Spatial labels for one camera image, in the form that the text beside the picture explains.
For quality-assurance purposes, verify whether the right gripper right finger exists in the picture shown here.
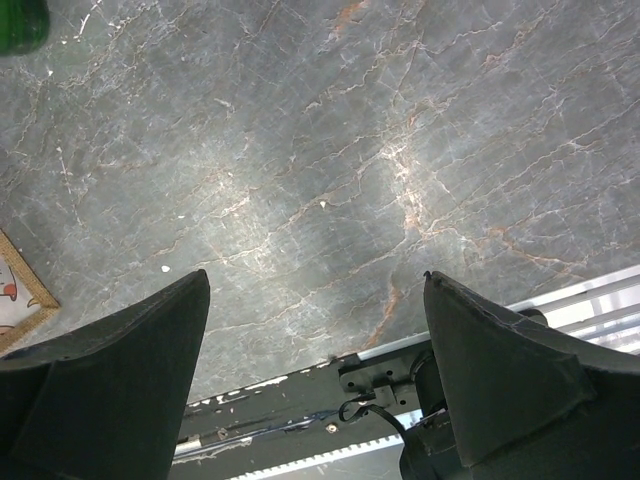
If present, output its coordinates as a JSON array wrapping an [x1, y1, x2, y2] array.
[[424, 271, 639, 479]]

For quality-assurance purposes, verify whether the aluminium frame rail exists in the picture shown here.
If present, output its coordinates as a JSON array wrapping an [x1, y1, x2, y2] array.
[[319, 264, 640, 361]]

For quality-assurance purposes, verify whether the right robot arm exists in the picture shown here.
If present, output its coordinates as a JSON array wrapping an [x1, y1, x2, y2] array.
[[1, 267, 639, 479]]

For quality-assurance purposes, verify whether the green glass bottle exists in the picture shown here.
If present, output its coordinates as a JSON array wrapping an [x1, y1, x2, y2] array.
[[0, 0, 50, 57]]

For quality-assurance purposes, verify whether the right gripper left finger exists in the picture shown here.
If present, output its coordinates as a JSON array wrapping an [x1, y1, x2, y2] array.
[[1, 270, 209, 479]]

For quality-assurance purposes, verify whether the burlap canvas tote bag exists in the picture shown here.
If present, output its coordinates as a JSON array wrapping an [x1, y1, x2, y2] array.
[[1, 232, 60, 353]]

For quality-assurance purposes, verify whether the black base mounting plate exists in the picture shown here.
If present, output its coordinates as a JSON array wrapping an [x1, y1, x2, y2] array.
[[169, 335, 444, 479]]

